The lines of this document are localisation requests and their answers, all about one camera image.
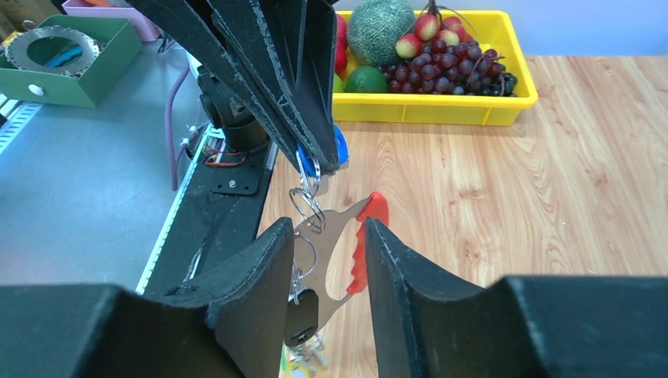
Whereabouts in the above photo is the keyring tool with keys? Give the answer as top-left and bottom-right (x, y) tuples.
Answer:
(281, 146), (389, 377)

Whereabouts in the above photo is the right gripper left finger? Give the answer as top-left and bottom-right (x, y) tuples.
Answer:
(1, 217), (294, 377)

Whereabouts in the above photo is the red apple right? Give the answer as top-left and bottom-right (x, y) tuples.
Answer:
(335, 14), (348, 77)

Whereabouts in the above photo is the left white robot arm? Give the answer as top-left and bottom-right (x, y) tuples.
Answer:
(133, 0), (341, 175)

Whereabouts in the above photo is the yellow plastic bin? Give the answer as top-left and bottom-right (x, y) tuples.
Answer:
(332, 9), (539, 126)

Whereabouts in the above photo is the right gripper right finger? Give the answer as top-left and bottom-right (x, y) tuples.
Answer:
(366, 218), (667, 377)

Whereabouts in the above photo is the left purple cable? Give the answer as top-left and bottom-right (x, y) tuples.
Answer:
(164, 65), (191, 192)

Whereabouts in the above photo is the dark grape bunch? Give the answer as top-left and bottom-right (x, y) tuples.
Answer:
(379, 39), (519, 97)

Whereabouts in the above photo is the green box with saw blade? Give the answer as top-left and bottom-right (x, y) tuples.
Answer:
(1, 15), (143, 108)

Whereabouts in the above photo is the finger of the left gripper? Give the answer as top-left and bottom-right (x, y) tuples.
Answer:
(210, 1), (341, 174)
(130, 0), (299, 169)

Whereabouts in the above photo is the pink tray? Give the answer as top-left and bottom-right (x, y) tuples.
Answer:
(62, 0), (161, 42)

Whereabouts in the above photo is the green melon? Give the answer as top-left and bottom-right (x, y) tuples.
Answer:
(347, 0), (415, 66)

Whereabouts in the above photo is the green lime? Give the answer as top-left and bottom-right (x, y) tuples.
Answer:
(345, 65), (388, 94)

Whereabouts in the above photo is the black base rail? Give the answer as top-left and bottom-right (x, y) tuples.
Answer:
(135, 126), (277, 295)

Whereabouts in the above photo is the small red lychee cluster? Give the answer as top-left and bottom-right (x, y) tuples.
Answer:
(395, 1), (477, 59)

